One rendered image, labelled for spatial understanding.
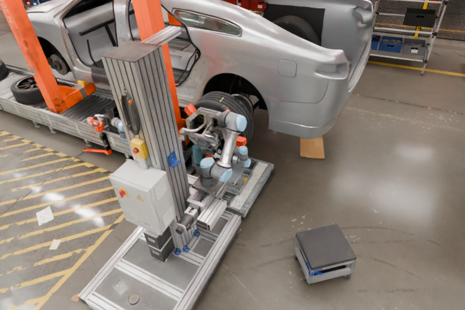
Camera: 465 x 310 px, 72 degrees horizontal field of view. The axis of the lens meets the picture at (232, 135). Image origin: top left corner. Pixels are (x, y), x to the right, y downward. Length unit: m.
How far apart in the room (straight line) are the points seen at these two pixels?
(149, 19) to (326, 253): 2.38
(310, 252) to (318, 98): 1.32
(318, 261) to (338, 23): 2.96
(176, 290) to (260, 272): 0.77
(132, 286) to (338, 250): 1.72
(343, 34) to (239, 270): 3.14
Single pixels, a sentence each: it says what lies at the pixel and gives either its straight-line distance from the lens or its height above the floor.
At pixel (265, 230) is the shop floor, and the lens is 3.37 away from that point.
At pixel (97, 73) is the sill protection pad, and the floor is 0.94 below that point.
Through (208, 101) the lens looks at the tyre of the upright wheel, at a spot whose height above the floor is 1.18.
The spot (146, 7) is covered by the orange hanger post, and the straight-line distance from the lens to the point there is 2.79.
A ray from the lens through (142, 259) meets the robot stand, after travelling 3.11.
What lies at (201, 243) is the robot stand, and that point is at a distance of 3.07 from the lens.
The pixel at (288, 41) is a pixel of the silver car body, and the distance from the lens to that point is 2.89.
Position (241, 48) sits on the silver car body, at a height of 1.59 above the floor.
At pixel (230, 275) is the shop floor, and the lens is 3.13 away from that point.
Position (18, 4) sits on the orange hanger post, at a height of 1.88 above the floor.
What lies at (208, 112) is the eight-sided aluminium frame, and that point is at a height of 1.12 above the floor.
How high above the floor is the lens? 2.73
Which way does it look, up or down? 37 degrees down
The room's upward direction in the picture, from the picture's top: 4 degrees counter-clockwise
